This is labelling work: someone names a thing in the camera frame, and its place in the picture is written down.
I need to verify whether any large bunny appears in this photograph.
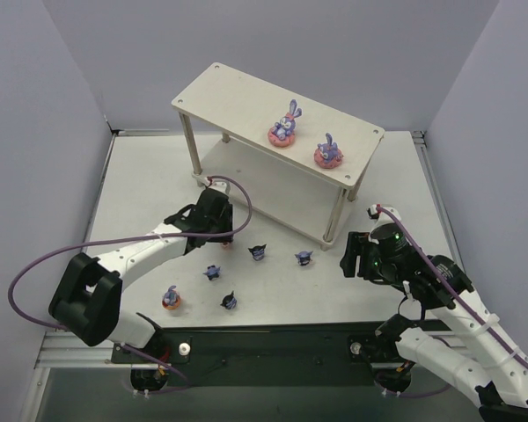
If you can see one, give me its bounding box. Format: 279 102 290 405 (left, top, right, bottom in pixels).
268 99 302 148

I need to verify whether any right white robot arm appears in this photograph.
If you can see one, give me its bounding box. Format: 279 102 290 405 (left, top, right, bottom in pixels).
340 215 528 421

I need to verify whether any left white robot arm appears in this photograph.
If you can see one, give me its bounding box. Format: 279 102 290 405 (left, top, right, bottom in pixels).
48 188 232 349

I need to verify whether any light wooden two-tier shelf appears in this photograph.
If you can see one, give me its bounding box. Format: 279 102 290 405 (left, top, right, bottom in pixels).
172 62 385 250

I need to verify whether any purple imp figure left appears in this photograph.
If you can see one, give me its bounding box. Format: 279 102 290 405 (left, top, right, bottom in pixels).
203 265 221 280

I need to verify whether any black-headed figure purple bow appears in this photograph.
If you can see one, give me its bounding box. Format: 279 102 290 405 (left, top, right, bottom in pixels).
248 244 267 261

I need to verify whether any purple-headed figure black bow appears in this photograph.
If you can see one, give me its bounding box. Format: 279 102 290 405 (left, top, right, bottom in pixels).
295 251 313 266

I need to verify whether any black imp figure front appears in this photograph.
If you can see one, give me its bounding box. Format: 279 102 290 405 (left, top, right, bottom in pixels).
220 291 238 310

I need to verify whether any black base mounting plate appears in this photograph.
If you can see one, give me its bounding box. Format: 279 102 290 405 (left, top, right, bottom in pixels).
111 323 414 391

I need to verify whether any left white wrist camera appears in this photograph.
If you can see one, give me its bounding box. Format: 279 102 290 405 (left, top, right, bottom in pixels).
202 177 231 196

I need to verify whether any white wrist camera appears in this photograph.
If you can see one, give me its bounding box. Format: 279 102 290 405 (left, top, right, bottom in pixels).
367 204 401 228
202 177 231 196

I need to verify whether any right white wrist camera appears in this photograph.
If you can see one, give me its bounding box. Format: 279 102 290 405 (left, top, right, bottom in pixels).
367 204 401 228

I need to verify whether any black loop cable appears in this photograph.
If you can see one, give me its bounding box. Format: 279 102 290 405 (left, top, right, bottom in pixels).
395 296 426 329

